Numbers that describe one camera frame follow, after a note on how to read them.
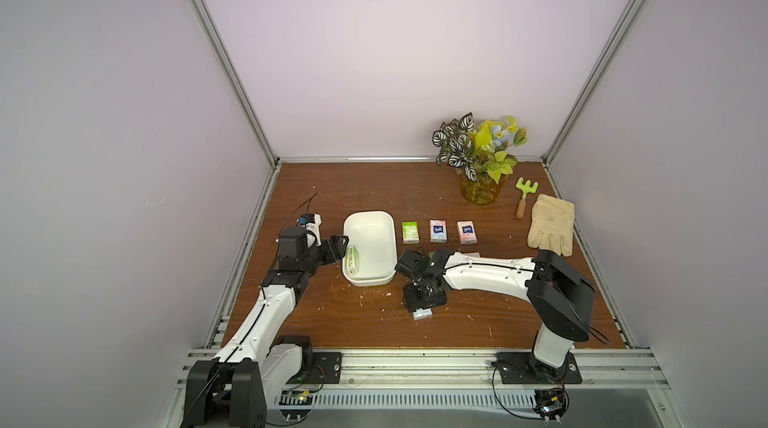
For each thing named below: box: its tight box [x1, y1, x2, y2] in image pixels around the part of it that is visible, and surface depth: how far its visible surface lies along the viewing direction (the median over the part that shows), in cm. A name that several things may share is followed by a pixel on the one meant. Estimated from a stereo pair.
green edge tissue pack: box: [345, 246, 360, 276], surface depth 89 cm
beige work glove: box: [527, 194, 575, 257], surface depth 103 cm
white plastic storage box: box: [342, 210, 397, 287], surface depth 97 cm
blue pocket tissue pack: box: [430, 219, 448, 243], surface depth 99 cm
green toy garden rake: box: [516, 177, 539, 219], surface depth 112 cm
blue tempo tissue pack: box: [412, 308, 433, 321], surface depth 81 cm
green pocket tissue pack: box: [402, 221, 419, 244], surface depth 98 cm
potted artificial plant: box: [432, 112, 528, 205], surface depth 96 cm
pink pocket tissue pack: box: [457, 220, 478, 244], surface depth 98 cm
